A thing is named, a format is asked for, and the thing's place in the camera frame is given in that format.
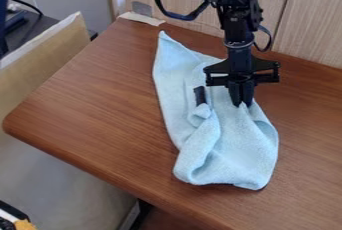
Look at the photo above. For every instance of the cardboard box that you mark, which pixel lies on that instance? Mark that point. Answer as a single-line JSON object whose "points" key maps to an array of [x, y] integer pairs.
{"points": [[35, 60]]}

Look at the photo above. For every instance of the light blue cloth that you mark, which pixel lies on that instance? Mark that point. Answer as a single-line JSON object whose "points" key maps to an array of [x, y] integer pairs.
{"points": [[214, 120]]}

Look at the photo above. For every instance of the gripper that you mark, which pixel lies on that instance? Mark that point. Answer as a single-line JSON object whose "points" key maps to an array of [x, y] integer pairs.
{"points": [[241, 63]]}

